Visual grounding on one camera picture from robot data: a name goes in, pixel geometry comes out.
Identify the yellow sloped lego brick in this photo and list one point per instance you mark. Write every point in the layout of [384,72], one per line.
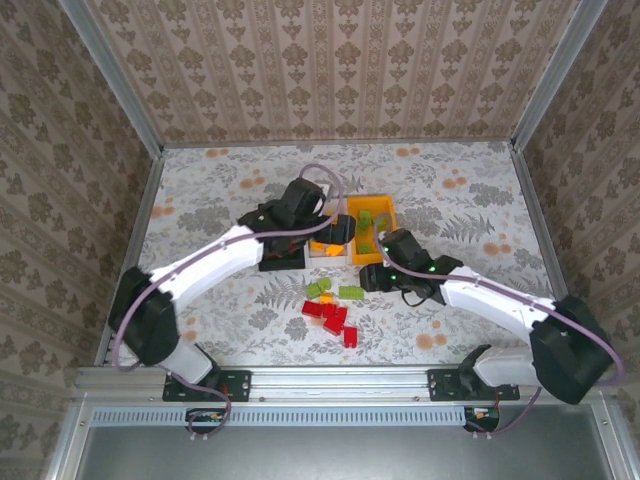
[327,299]

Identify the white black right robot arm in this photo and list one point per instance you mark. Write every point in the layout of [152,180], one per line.
[490,295]

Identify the aluminium frame side rail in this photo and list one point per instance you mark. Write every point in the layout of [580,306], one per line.
[537,225]
[132,250]

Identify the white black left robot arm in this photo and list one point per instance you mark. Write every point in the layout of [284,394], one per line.
[210,255]

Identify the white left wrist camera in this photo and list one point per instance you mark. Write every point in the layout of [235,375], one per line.
[325,190]

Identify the fern print tablecloth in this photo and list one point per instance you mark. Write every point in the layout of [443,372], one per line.
[450,200]

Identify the yellow plastic storage bin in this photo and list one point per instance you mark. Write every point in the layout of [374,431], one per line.
[372,202]

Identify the wide aluminium base rail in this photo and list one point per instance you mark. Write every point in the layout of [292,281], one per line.
[340,382]

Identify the aluminium frame corner post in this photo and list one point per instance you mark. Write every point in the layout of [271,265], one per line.
[555,75]
[115,80]

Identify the black plastic storage bin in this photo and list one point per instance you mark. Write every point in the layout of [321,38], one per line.
[282,263]

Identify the aluminium frame short rail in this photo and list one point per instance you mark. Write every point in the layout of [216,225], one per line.
[340,143]

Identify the grey metal sheet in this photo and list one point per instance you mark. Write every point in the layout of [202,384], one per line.
[350,455]

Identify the green long lego brick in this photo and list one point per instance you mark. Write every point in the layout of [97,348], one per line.
[351,292]

